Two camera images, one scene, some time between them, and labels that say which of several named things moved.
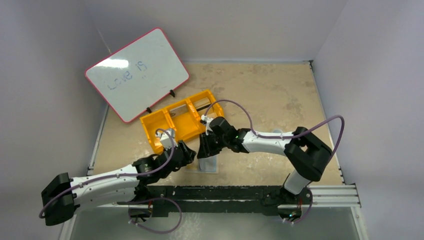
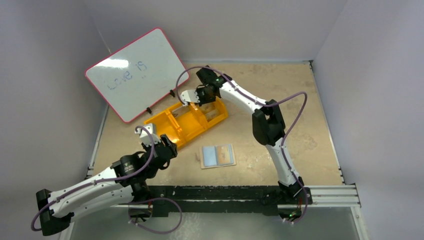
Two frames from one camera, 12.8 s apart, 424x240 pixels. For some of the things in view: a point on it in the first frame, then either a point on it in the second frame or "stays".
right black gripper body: [208, 142] → [200, 95]
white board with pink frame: [137, 76] stays
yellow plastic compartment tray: [183, 118] stays
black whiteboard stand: [171, 92] stays
